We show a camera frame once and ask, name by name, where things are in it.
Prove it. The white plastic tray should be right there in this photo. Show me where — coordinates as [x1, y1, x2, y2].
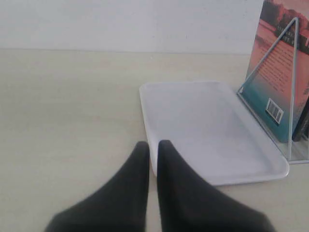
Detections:
[139, 81, 289, 186]

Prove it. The dark maroon book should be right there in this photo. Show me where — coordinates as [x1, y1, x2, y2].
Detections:
[292, 100, 309, 142]

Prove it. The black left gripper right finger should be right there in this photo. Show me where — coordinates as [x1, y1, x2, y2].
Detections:
[157, 140, 275, 232]

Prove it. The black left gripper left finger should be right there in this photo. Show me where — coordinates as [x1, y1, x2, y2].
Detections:
[45, 142, 150, 232]

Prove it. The white wire book rack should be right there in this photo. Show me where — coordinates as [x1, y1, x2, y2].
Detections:
[237, 17, 309, 164]

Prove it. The pink and teal book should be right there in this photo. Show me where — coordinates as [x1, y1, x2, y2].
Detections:
[241, 0, 309, 143]

